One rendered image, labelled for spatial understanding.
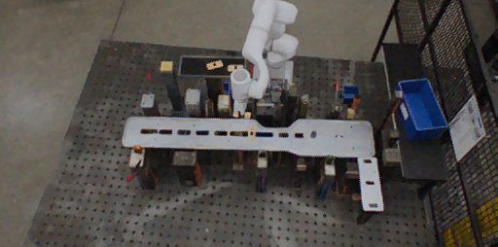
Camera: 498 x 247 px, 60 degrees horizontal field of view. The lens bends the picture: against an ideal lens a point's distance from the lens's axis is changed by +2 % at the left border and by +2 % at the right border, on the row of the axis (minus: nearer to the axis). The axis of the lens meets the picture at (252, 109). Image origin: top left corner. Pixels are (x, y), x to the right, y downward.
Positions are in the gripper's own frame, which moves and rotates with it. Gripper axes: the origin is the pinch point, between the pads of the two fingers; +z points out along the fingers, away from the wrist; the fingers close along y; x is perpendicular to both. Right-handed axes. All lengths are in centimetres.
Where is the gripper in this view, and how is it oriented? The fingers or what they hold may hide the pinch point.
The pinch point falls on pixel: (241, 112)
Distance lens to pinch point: 211.8
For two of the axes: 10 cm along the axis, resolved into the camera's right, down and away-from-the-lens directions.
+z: 0.0, 5.1, 8.6
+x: 9.8, 1.9, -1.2
